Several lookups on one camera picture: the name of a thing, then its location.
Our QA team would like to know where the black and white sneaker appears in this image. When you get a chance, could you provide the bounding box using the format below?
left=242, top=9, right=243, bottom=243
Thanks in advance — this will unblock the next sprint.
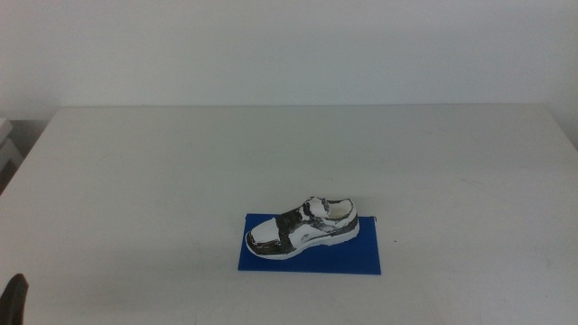
left=244, top=196, right=361, bottom=261

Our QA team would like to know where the blue rectangular mat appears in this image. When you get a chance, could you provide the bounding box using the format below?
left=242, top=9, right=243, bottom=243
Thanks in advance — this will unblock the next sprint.
left=238, top=212, right=383, bottom=276

